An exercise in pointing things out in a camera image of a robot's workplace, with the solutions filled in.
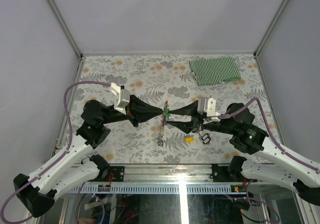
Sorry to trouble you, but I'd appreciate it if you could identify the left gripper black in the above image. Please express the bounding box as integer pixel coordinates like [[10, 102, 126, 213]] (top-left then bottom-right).
[[101, 95, 165, 128]]

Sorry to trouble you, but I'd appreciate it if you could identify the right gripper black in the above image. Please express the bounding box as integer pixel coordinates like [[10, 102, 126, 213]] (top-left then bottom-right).
[[166, 100, 236, 134]]

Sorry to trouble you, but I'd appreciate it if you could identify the metal key holder red handle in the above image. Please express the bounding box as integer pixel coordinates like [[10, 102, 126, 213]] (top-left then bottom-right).
[[157, 100, 170, 147]]

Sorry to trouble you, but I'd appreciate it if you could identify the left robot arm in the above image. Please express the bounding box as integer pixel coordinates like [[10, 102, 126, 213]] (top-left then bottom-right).
[[13, 95, 163, 217]]

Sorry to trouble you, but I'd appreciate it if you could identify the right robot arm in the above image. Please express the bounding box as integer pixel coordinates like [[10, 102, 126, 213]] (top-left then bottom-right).
[[168, 98, 320, 205]]

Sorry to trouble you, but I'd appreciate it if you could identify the yellow key tag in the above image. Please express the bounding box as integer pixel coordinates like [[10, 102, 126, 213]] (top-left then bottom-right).
[[184, 137, 195, 143]]

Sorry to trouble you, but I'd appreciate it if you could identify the black key tag upper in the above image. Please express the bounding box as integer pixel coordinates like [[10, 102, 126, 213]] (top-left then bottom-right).
[[201, 133, 210, 140]]

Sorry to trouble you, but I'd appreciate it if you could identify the black key tag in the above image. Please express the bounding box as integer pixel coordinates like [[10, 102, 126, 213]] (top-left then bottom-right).
[[202, 137, 211, 144], [201, 133, 210, 140]]

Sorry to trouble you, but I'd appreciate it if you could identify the black key tag lower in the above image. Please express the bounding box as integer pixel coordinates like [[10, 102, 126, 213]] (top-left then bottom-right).
[[202, 137, 211, 144]]

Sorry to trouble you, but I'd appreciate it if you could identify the green white striped cloth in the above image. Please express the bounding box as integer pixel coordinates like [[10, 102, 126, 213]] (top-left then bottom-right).
[[189, 57, 241, 86]]

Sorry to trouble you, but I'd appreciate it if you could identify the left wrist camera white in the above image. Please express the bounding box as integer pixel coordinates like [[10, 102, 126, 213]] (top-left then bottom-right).
[[109, 83, 130, 115]]

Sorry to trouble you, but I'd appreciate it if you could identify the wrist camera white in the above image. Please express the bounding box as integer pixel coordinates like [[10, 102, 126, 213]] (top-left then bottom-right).
[[109, 83, 130, 115], [197, 97, 220, 121]]

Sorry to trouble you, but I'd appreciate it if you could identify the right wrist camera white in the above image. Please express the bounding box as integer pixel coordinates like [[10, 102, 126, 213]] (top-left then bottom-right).
[[197, 97, 220, 121]]

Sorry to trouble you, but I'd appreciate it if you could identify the aluminium front rail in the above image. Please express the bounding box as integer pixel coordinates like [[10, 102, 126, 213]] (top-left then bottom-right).
[[74, 163, 251, 184]]

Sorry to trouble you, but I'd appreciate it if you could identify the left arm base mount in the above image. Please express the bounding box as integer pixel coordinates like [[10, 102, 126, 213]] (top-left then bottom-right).
[[93, 166, 125, 182]]

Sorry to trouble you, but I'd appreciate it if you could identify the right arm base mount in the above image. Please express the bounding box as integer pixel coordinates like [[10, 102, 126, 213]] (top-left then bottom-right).
[[210, 156, 247, 182]]

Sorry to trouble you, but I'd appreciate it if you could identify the white slotted cable duct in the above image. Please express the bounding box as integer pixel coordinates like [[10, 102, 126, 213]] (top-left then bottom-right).
[[70, 184, 246, 195]]

